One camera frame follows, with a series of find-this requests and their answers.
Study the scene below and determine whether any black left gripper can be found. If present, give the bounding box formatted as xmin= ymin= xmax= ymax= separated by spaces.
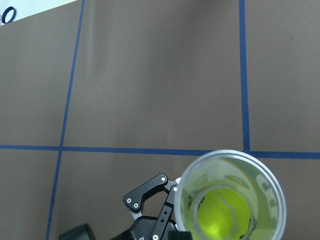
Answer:
xmin=58 ymin=173 xmax=192 ymax=240

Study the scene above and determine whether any clear tennis ball can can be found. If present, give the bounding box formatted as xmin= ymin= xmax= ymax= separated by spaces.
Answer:
xmin=174 ymin=150 xmax=287 ymax=240

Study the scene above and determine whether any blue ring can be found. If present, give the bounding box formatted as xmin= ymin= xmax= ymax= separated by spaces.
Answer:
xmin=0 ymin=6 xmax=17 ymax=25

